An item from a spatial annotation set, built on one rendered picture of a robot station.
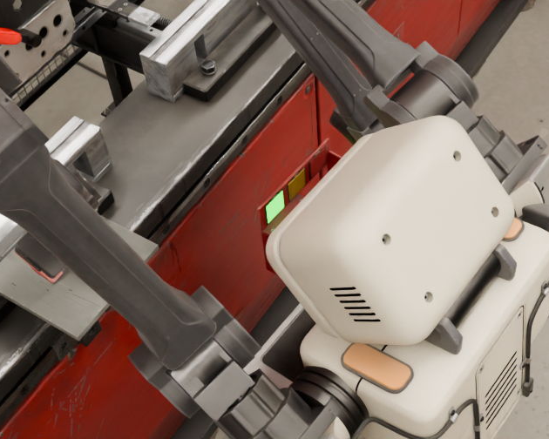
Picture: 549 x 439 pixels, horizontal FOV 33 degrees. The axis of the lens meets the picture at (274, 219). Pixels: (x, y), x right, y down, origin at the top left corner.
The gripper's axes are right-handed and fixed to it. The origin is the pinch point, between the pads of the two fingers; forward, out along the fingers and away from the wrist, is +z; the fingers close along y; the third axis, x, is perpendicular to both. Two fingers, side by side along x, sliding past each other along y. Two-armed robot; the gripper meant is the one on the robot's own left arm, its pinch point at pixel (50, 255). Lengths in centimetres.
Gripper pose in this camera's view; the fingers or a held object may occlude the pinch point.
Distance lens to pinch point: 132.0
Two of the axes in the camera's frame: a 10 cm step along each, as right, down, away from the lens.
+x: 7.6, 6.5, 0.5
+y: -5.5, 6.7, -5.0
